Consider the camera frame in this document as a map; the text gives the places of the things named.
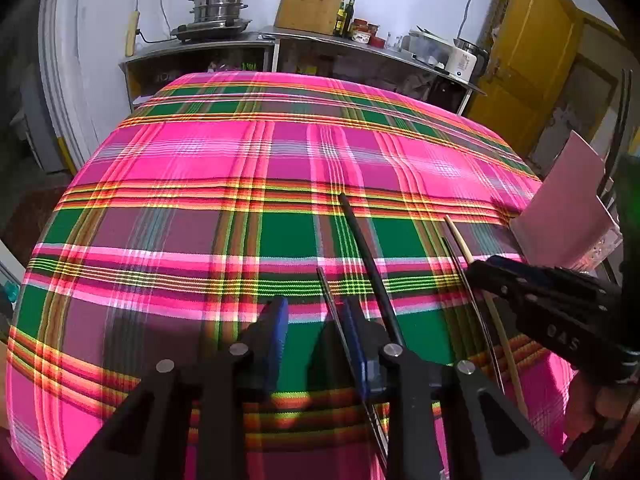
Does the white storage box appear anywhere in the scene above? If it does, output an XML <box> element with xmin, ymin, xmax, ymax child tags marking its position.
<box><xmin>408</xmin><ymin>29</ymin><xmax>452</xmax><ymax>68</ymax></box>

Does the yellow wooden door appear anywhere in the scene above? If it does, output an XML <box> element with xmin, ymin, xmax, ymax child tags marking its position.
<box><xmin>468</xmin><ymin>0</ymin><xmax>584</xmax><ymax>158</ymax></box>

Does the person's right hand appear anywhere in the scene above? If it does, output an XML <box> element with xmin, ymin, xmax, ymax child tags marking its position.
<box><xmin>564</xmin><ymin>372</ymin><xmax>639</xmax><ymax>470</ymax></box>

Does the steel kitchen counter shelf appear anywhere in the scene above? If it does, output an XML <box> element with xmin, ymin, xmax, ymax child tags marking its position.
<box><xmin>119</xmin><ymin>27</ymin><xmax>486</xmax><ymax>115</ymax></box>

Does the pink plaid tablecloth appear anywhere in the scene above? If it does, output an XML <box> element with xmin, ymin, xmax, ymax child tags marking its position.
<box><xmin>6</xmin><ymin>72</ymin><xmax>540</xmax><ymax>479</ymax></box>

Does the dark oil bottle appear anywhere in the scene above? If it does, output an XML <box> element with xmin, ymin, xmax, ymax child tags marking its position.
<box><xmin>342</xmin><ymin>0</ymin><xmax>355</xmax><ymax>38</ymax></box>

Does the grey metal chopstick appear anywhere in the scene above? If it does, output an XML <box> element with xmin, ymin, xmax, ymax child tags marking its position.
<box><xmin>317</xmin><ymin>266</ymin><xmax>388</xmax><ymax>474</ymax></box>

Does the pink utensil holder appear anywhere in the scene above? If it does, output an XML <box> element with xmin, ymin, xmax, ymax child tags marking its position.
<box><xmin>510</xmin><ymin>132</ymin><xmax>623</xmax><ymax>273</ymax></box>

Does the white power strip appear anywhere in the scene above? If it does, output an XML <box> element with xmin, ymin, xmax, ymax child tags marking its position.
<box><xmin>125</xmin><ymin>10</ymin><xmax>140</xmax><ymax>58</ymax></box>

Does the red lidded jar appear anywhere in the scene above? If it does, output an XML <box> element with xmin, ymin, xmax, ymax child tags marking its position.
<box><xmin>349</xmin><ymin>18</ymin><xmax>371</xmax><ymax>44</ymax></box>

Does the stainless steel steamer pot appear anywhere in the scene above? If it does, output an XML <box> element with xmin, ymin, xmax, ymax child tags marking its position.
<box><xmin>190</xmin><ymin>0</ymin><xmax>247</xmax><ymax>23</ymax></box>

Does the wooden cutting board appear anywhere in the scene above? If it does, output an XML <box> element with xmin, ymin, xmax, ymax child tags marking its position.
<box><xmin>273</xmin><ymin>0</ymin><xmax>342</xmax><ymax>35</ymax></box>

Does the black induction cooker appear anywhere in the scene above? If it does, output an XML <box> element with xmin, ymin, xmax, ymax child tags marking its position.
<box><xmin>170</xmin><ymin>18</ymin><xmax>250</xmax><ymax>42</ymax></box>

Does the black chopstick on cloth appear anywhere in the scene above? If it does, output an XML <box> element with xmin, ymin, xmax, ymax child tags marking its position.
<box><xmin>338</xmin><ymin>193</ymin><xmax>406</xmax><ymax>346</ymax></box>

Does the light wooden chopstick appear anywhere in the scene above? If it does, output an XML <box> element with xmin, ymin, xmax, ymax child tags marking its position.
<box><xmin>444</xmin><ymin>213</ymin><xmax>531</xmax><ymax>418</ymax></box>

